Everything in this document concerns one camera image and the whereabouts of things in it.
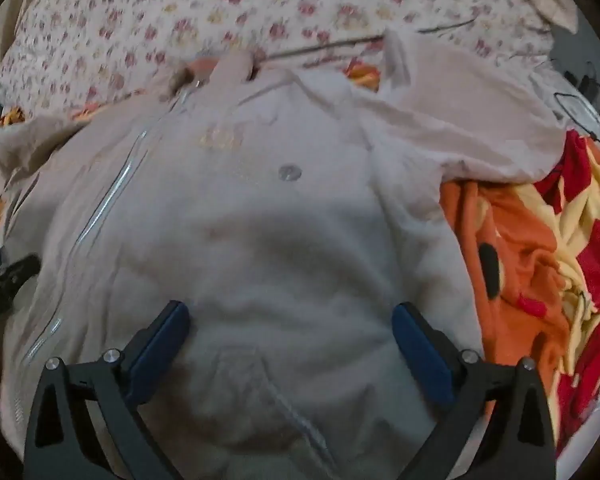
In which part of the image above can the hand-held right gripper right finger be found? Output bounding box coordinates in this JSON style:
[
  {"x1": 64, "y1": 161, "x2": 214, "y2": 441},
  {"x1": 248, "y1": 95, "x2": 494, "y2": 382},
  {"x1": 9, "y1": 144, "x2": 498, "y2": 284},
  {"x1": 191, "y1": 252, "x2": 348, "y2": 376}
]
[{"x1": 391, "y1": 301, "x2": 558, "y2": 480}]

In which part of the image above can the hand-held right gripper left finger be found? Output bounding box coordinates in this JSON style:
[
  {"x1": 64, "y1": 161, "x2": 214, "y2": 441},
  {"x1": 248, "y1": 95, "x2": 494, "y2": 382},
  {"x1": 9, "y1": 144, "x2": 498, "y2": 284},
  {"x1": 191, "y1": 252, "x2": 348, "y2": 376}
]
[{"x1": 24, "y1": 300, "x2": 191, "y2": 480}]

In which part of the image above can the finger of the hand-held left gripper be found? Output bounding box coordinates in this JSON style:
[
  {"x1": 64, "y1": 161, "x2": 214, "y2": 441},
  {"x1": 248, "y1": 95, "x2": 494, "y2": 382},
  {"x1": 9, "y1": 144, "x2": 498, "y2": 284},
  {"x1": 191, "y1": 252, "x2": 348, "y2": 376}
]
[{"x1": 0, "y1": 254, "x2": 42, "y2": 311}]

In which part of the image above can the beige zip jacket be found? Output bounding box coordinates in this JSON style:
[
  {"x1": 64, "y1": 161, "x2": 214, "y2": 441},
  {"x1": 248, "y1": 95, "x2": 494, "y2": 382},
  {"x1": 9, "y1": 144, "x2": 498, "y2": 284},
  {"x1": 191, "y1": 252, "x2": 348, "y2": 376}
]
[{"x1": 0, "y1": 27, "x2": 568, "y2": 480}]

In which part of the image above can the red orange patterned bedsheet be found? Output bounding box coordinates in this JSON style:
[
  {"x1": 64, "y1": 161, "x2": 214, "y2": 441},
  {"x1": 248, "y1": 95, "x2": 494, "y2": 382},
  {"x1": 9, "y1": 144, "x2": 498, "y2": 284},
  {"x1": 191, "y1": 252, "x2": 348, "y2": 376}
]
[{"x1": 0, "y1": 55, "x2": 600, "y2": 461}]

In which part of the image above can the floral quilt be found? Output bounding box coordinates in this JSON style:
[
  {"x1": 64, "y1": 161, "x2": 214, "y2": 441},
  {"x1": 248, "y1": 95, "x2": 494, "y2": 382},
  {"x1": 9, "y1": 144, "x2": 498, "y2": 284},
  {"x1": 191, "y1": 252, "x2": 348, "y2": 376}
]
[{"x1": 0, "y1": 0, "x2": 581, "y2": 121}]

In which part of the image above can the black cable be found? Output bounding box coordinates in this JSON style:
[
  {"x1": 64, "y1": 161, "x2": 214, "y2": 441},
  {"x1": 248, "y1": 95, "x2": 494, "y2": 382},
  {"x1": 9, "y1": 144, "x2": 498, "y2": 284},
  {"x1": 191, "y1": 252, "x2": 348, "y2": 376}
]
[{"x1": 550, "y1": 57, "x2": 600, "y2": 141}]

